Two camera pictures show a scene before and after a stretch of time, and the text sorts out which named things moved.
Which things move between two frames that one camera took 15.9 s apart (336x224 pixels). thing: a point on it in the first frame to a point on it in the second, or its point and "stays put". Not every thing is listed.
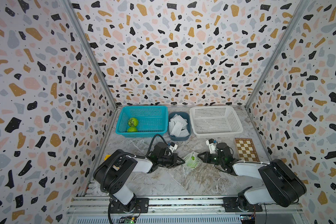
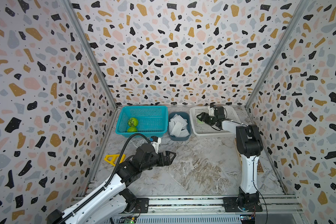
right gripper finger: x=203 y=155 to x=204 y=116
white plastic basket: x=213 y=122 stays put
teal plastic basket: x=153 y=121 stays put
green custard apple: x=133 y=122 stays put
